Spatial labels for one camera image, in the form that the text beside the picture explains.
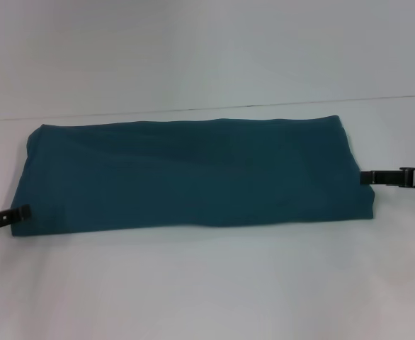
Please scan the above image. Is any teal blue shirt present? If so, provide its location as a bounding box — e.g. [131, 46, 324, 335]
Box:
[11, 114, 375, 237]

